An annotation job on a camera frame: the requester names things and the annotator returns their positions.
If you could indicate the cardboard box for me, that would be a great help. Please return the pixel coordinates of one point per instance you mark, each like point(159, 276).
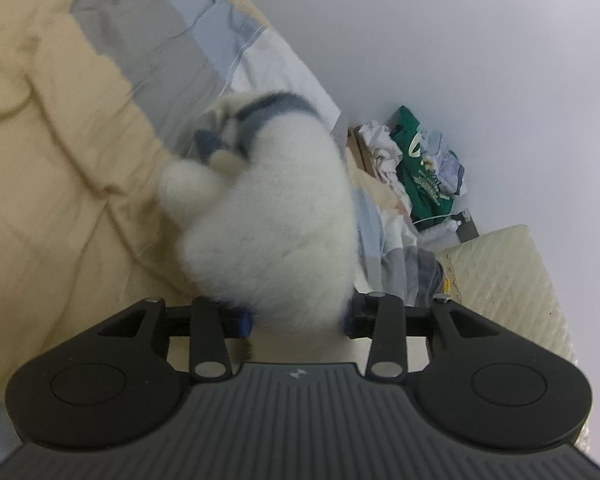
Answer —
point(362, 152)

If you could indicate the dark small stand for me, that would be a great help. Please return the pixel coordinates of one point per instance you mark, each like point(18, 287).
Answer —
point(467, 227)

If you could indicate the white crumpled cloth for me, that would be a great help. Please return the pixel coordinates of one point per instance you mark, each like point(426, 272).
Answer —
point(380, 145)

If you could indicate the light blue garment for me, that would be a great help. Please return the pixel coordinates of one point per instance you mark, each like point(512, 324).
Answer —
point(452, 170)

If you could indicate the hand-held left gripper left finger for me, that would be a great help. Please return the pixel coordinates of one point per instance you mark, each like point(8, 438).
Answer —
point(207, 330)

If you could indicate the cream quilted mattress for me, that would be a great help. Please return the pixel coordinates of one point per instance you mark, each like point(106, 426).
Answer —
point(510, 280)

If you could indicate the patchwork quilt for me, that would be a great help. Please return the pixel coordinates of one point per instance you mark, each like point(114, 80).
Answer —
point(55, 160)

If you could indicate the cream striped knit sweater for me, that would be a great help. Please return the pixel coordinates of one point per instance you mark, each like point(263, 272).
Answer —
point(280, 230)

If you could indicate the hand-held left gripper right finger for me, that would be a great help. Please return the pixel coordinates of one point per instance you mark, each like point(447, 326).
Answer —
point(386, 330)

